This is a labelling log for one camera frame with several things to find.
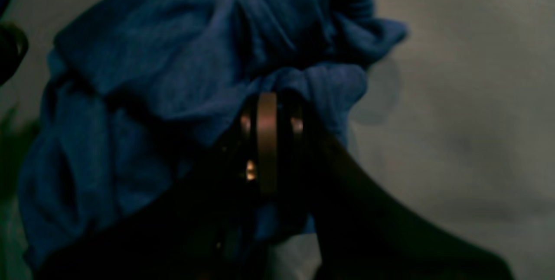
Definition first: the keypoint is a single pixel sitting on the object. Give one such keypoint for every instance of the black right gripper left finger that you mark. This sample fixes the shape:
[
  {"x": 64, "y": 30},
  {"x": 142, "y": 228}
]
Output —
[{"x": 202, "y": 228}]

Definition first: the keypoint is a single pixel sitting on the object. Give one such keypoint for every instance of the blue t-shirt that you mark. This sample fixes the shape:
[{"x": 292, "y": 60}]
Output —
[{"x": 140, "y": 88}]

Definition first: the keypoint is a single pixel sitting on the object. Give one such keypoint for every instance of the teal table cloth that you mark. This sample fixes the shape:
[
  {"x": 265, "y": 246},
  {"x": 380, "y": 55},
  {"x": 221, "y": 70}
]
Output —
[{"x": 458, "y": 122}]

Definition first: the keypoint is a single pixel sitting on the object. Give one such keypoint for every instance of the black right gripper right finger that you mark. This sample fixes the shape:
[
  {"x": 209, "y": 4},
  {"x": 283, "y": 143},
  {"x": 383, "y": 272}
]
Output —
[{"x": 363, "y": 232}]

